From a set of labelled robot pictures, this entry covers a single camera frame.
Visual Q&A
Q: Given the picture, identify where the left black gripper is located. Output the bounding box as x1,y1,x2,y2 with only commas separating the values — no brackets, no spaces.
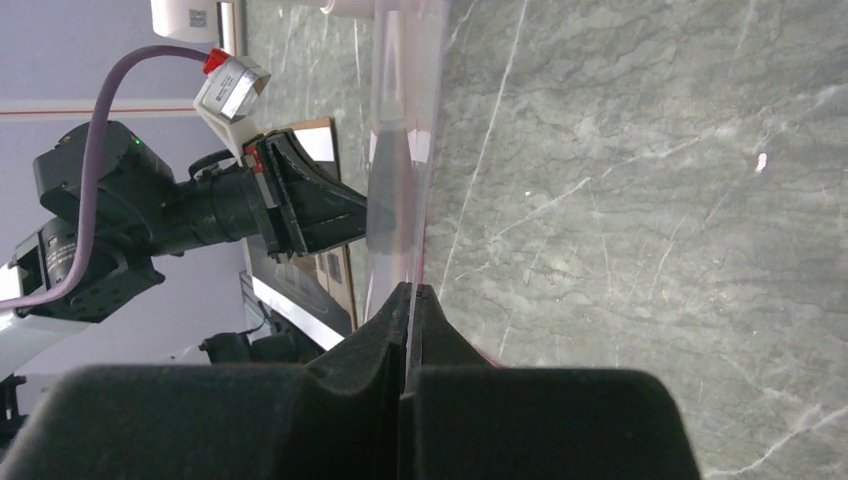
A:
13,121,367,323

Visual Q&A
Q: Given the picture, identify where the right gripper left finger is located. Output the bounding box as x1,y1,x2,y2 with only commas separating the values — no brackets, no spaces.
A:
1,283,412,479

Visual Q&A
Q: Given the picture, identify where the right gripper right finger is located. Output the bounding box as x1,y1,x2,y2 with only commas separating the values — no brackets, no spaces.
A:
397,284,701,479

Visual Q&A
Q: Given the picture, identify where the photo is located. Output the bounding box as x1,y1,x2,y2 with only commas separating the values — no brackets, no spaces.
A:
241,117,359,352

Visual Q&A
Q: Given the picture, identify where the clear glass pane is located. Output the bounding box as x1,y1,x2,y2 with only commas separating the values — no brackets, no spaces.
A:
360,0,455,372

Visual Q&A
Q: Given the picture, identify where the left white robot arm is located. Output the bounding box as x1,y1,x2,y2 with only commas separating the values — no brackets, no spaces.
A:
1,118,366,381

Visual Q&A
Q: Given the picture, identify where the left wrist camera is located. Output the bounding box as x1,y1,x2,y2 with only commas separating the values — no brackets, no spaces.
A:
193,48,271,159

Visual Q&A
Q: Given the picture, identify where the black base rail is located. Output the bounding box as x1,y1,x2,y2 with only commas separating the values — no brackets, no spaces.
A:
199,332,319,364

